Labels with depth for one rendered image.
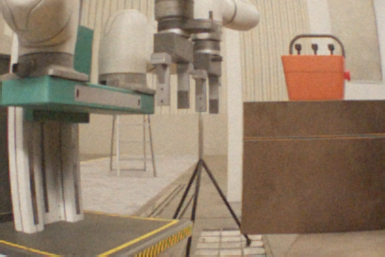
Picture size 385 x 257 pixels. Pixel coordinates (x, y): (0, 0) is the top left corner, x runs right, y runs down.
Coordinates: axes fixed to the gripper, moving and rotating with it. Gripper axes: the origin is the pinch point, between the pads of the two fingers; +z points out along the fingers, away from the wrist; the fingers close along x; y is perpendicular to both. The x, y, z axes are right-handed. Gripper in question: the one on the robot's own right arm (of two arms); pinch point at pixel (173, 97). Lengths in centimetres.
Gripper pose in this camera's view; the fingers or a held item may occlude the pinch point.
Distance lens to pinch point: 105.2
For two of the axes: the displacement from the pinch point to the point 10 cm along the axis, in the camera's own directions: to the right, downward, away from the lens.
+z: 0.1, 10.0, -0.3
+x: -2.9, -0.3, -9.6
